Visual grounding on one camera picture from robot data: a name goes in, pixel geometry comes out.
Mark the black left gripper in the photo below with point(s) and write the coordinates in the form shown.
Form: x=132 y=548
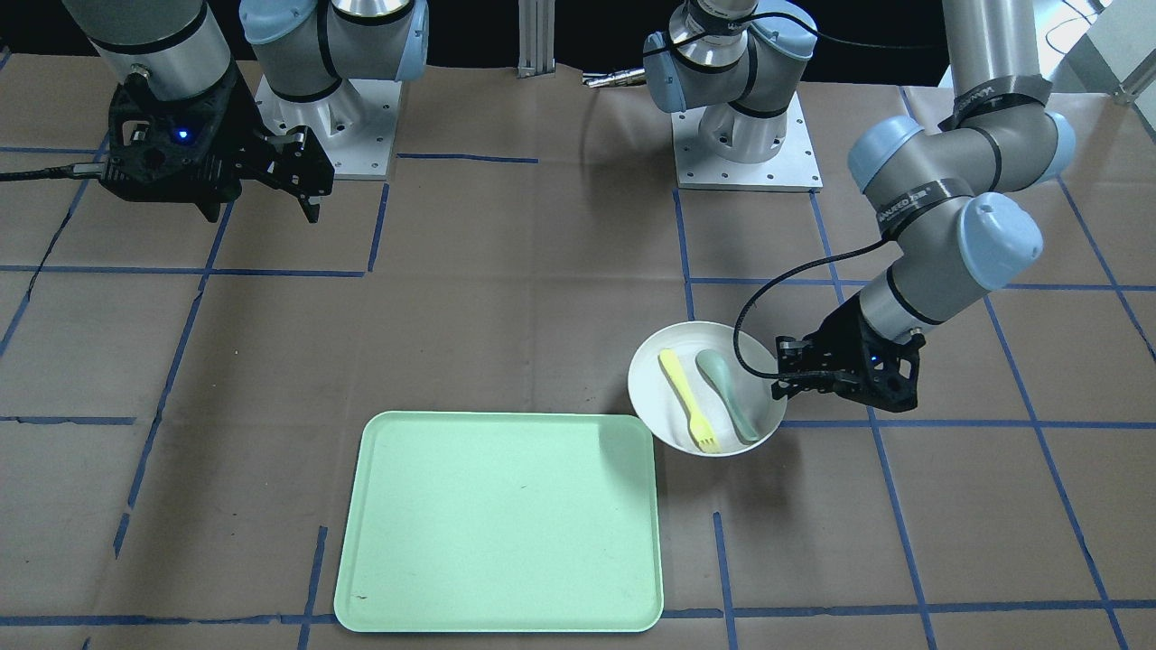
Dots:
x=841 y=347

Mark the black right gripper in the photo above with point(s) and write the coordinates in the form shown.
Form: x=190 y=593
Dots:
x=242 y=125

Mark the yellow plastic fork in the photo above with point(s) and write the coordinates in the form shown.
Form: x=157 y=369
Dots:
x=699 y=427

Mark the beige round plate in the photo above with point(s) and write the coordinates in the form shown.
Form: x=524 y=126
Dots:
x=656 y=403

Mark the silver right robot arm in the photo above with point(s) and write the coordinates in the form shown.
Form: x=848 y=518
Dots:
x=311 y=53

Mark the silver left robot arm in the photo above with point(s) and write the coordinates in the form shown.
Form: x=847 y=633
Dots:
x=945 y=198

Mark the teal plastic spoon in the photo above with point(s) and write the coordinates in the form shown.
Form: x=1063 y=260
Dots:
x=714 y=369

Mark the light green plastic tray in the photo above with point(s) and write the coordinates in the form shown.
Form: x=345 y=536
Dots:
x=502 y=523

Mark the aluminium frame post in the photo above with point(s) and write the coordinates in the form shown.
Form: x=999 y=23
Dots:
x=536 y=21

